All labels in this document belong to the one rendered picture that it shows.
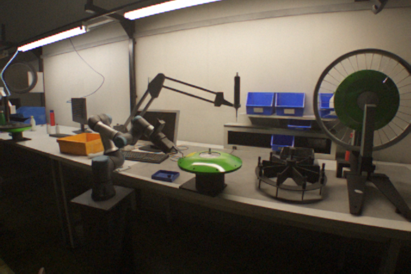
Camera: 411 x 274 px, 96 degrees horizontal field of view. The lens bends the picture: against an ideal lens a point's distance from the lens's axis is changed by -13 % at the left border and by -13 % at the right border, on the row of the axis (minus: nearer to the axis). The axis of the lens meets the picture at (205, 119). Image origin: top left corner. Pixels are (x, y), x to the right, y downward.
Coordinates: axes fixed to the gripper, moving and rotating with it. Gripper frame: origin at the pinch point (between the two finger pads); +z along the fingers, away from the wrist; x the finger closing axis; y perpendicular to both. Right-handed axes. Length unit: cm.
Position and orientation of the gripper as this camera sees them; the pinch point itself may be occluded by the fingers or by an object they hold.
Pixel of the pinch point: (183, 154)
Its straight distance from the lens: 109.0
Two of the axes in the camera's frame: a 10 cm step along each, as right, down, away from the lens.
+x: -3.2, 1.2, -9.4
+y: -5.4, 7.9, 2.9
